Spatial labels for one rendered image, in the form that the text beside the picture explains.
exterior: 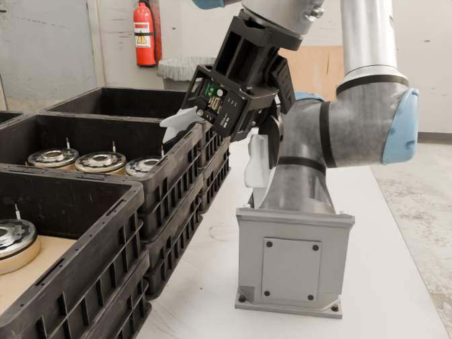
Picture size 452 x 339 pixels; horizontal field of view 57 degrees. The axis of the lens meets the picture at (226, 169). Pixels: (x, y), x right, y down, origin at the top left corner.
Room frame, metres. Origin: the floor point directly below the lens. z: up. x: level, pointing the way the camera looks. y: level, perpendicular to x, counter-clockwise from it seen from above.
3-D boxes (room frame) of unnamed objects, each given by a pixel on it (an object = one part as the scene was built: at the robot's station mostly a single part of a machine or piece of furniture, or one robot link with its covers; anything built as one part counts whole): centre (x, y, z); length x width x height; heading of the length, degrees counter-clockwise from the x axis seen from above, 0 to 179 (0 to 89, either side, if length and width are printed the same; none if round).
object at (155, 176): (0.74, 0.27, 0.92); 0.40 x 0.30 x 0.02; 77
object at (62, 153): (0.83, 0.37, 0.86); 0.05 x 0.05 x 0.01
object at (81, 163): (0.80, 0.26, 0.86); 0.10 x 0.10 x 0.01
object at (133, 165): (0.78, 0.15, 0.86); 0.10 x 0.10 x 0.01
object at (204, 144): (1.03, 0.21, 0.87); 0.40 x 0.30 x 0.11; 77
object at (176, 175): (0.74, 0.27, 0.87); 0.40 x 0.30 x 0.11; 77
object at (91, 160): (0.80, 0.26, 0.86); 0.05 x 0.05 x 0.01
